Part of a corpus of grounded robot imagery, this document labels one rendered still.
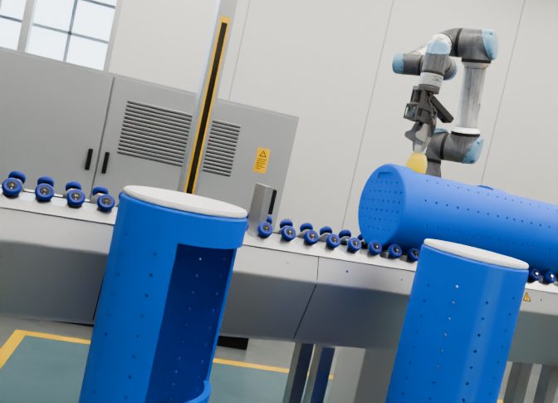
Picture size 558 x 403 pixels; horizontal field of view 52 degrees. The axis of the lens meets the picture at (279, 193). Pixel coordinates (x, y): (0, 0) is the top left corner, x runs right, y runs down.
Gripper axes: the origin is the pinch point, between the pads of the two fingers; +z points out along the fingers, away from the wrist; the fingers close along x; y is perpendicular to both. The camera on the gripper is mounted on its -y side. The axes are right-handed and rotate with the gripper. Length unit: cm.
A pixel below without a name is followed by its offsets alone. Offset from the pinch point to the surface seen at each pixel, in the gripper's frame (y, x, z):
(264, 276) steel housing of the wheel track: 52, 15, 47
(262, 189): 53, 3, 24
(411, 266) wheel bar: 1.4, 12.1, 38.3
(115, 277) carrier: 97, 45, 45
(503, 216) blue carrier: -28.9, 13.9, 16.4
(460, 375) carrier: 9, 53, 57
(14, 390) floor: 109, -85, 131
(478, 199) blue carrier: -18.8, 11.8, 12.8
